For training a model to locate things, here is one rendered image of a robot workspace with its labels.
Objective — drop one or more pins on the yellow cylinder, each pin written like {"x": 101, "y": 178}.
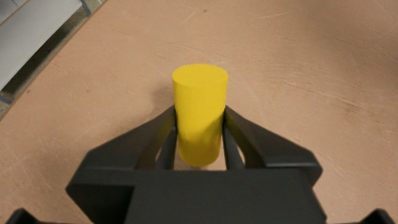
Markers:
{"x": 199, "y": 96}

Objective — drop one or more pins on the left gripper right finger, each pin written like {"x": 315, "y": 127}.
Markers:
{"x": 263, "y": 149}

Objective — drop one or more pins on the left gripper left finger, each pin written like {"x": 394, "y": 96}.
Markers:
{"x": 139, "y": 147}

